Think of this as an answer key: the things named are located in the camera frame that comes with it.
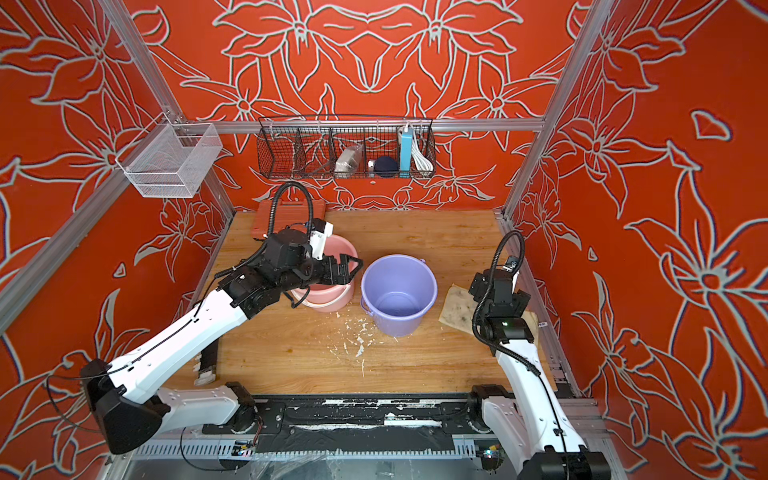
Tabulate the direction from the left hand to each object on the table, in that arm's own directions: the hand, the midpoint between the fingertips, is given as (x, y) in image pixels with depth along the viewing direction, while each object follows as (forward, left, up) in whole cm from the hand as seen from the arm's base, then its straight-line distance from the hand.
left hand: (352, 259), depth 70 cm
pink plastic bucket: (-3, +7, -15) cm, 16 cm away
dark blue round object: (+37, -6, +1) cm, 38 cm away
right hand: (+4, -38, -11) cm, 39 cm away
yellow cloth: (+2, -31, -28) cm, 42 cm away
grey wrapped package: (+36, +6, +3) cm, 37 cm away
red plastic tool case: (+43, +35, -29) cm, 63 cm away
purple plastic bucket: (+8, -12, -26) cm, 30 cm away
